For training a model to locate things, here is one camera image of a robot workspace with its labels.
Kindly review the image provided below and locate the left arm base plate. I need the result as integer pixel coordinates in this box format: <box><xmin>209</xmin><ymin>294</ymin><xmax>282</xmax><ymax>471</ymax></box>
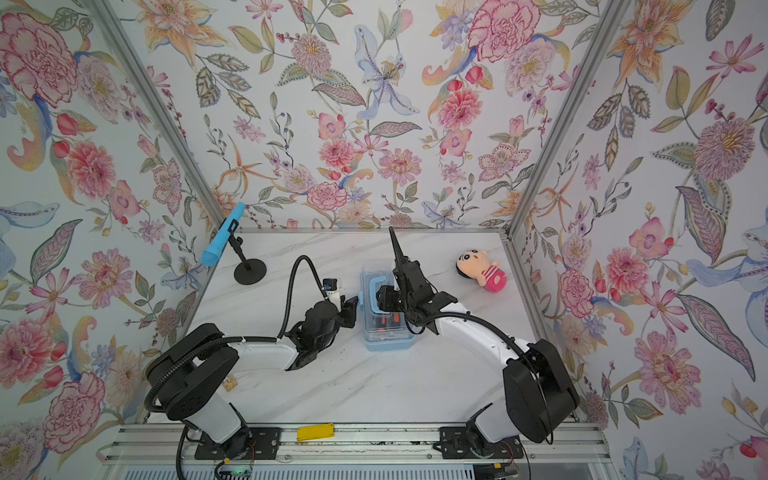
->
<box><xmin>194</xmin><ymin>427</ymin><xmax>282</xmax><ymax>461</ymax></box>

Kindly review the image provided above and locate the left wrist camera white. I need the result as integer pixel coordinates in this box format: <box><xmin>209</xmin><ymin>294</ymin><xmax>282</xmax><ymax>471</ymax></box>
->
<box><xmin>322</xmin><ymin>278</ymin><xmax>342</xmax><ymax>311</ymax></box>

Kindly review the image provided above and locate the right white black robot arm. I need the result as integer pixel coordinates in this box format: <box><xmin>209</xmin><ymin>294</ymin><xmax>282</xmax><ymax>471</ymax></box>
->
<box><xmin>376</xmin><ymin>228</ymin><xmax>580</xmax><ymax>444</ymax></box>

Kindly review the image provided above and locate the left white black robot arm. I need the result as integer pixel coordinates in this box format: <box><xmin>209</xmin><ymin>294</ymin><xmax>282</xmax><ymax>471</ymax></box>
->
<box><xmin>144</xmin><ymin>255</ymin><xmax>359</xmax><ymax>444</ymax></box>

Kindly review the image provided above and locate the cartoon boy plush doll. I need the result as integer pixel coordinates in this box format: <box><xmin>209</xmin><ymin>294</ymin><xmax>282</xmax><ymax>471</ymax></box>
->
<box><xmin>456</xmin><ymin>249</ymin><xmax>507</xmax><ymax>293</ymax></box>

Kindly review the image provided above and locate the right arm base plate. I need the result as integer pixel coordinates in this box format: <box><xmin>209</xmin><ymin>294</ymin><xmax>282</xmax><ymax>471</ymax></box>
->
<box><xmin>432</xmin><ymin>426</ymin><xmax>524</xmax><ymax>461</ymax></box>

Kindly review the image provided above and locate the aluminium front rail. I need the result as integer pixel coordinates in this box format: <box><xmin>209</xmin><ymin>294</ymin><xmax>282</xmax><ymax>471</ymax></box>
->
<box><xmin>96</xmin><ymin>422</ymin><xmax>611</xmax><ymax>466</ymax></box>

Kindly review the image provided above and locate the small wooden block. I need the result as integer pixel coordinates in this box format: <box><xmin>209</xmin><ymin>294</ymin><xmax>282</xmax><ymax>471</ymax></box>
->
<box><xmin>222</xmin><ymin>375</ymin><xmax>237</xmax><ymax>391</ymax></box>

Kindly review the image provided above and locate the light blue plastic toolbox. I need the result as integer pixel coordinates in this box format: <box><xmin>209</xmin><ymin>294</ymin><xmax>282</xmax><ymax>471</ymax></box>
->
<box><xmin>358</xmin><ymin>261</ymin><xmax>414</xmax><ymax>352</ymax></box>

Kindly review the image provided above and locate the yellow tape label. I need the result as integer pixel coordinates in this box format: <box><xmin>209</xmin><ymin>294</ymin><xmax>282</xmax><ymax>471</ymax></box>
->
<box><xmin>296</xmin><ymin>423</ymin><xmax>335</xmax><ymax>442</ymax></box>

